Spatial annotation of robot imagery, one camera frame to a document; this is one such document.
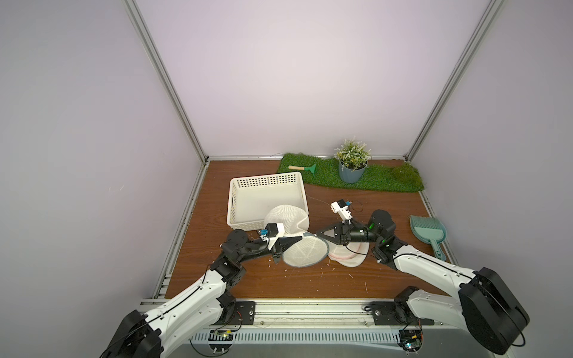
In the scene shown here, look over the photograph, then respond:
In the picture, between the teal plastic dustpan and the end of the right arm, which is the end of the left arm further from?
the teal plastic dustpan

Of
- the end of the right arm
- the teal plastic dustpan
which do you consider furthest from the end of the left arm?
the teal plastic dustpan

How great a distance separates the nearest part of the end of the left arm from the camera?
0.62 metres

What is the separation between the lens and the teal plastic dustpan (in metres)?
0.89

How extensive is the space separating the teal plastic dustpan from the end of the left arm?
57cm
